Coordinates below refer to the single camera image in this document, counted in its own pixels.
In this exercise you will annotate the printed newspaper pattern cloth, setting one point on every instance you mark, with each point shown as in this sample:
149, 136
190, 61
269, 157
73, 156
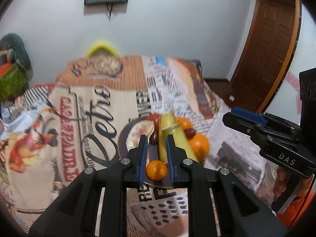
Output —
51, 133

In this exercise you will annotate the orange sleeve forearm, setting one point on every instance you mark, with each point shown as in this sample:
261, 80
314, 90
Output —
289, 215

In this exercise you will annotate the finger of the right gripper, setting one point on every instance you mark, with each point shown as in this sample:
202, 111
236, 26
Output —
257, 118
245, 126

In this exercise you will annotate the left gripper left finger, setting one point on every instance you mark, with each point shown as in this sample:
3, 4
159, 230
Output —
95, 200

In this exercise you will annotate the red tomato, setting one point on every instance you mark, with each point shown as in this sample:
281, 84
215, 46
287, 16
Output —
155, 119

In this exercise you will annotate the yellow curved object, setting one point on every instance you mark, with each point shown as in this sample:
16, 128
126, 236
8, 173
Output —
101, 46

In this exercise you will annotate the large orange with sticker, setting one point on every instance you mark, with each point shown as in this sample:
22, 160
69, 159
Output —
200, 146

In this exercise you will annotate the grapefruit peel slice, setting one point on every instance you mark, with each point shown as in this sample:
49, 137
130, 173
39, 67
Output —
144, 127

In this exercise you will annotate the yellow banana piece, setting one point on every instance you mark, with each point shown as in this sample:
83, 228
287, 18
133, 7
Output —
180, 140
165, 120

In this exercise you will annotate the brown wooden door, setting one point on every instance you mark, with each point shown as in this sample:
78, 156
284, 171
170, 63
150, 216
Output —
266, 55

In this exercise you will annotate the dark red grape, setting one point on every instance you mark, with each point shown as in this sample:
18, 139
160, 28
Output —
190, 133
154, 138

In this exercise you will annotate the dark purple plate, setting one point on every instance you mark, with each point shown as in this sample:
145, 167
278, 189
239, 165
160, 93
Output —
152, 154

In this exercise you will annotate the small orange mandarin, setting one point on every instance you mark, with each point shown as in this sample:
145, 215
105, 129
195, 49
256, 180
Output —
156, 170
184, 123

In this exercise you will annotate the right hand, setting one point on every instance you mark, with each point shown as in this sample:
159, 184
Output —
280, 184

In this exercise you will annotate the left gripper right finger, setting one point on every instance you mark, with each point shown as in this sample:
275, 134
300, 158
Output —
219, 203

